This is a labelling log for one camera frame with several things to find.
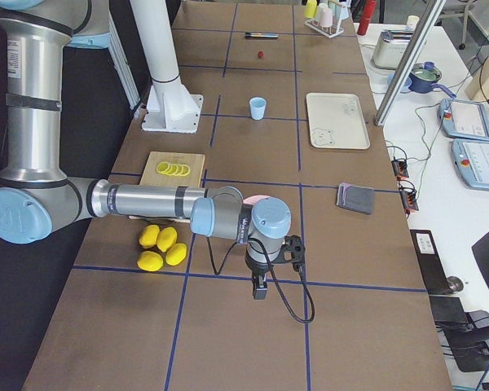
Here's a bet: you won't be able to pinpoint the red bottle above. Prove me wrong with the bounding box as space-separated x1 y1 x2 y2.
357 0 377 36

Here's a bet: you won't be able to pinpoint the white cup rack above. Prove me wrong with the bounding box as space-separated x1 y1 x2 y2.
304 18 345 38

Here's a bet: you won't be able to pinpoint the steel muddler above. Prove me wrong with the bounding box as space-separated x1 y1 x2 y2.
244 32 279 40

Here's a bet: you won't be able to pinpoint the pink bowl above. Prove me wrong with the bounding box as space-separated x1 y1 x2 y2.
243 195 269 205

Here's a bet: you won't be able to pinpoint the teach pendant near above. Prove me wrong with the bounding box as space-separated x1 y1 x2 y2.
452 138 489 191

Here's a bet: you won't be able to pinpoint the yellow lemon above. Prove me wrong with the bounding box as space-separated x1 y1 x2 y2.
165 243 187 266
139 224 161 248
156 226 178 253
137 251 164 272

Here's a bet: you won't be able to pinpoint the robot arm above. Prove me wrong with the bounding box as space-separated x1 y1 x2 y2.
0 1 300 299

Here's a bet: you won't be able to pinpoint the cream toaster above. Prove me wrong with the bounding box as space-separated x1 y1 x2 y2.
372 29 413 69

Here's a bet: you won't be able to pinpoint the grey folded cloth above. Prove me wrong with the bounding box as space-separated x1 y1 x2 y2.
336 182 375 215

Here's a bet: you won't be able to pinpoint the cream bear tray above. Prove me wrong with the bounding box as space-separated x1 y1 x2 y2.
306 92 370 150

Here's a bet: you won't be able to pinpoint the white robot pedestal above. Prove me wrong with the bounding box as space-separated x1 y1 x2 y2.
130 0 204 134

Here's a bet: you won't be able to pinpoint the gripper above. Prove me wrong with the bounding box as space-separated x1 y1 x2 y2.
245 243 278 300

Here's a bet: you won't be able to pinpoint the lemon slices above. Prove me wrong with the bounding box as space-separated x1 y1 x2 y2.
156 161 191 177

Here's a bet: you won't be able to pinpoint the teach pendant far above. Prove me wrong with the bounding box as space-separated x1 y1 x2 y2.
438 98 489 141

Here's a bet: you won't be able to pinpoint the aluminium frame post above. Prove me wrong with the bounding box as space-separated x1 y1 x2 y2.
374 0 446 126

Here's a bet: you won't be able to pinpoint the teach pendant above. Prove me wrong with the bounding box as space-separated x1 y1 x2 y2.
438 98 489 141
452 138 489 191

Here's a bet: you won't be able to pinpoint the light blue cup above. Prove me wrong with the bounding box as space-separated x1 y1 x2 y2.
249 96 267 121

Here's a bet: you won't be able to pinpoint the pink cup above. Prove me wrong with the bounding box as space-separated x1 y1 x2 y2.
315 7 333 29

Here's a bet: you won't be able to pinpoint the blue bowl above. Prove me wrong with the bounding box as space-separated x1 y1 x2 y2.
386 72 413 94

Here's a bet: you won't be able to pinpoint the bamboo cutting board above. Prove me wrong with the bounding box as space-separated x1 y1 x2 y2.
128 151 207 224

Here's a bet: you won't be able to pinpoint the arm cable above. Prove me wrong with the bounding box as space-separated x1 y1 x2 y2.
205 235 315 325

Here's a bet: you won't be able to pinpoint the blue saucepan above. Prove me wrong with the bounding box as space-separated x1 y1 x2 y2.
409 61 456 99

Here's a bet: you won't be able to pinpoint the yellow cup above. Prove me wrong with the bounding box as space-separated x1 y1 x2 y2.
304 0 318 19

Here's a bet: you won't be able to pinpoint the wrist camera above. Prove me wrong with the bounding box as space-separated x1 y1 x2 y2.
274 235 306 274

